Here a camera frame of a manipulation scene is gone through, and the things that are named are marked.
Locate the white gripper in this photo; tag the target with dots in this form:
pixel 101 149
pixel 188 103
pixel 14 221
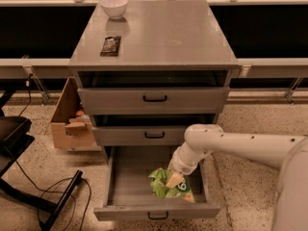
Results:
pixel 180 167

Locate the green rice chip bag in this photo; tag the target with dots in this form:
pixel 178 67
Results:
pixel 158 185

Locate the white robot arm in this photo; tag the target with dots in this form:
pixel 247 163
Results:
pixel 288 153

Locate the grey open bottom drawer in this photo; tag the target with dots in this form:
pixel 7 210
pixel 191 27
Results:
pixel 129 195

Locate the grey middle drawer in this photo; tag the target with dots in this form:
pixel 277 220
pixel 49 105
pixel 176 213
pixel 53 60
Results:
pixel 135 136

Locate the grey drawer cabinet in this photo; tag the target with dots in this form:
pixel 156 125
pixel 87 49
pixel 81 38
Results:
pixel 164 44

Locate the grey top drawer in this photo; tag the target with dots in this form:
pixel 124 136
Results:
pixel 152 101

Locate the cardboard box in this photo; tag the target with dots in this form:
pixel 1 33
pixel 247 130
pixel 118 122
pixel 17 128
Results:
pixel 69 131

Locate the orange ball in box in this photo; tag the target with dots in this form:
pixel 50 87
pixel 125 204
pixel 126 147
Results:
pixel 79 113

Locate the black chair base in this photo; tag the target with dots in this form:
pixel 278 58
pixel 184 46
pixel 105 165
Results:
pixel 14 140

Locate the white bowl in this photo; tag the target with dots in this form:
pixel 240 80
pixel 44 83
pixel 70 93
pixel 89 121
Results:
pixel 114 8

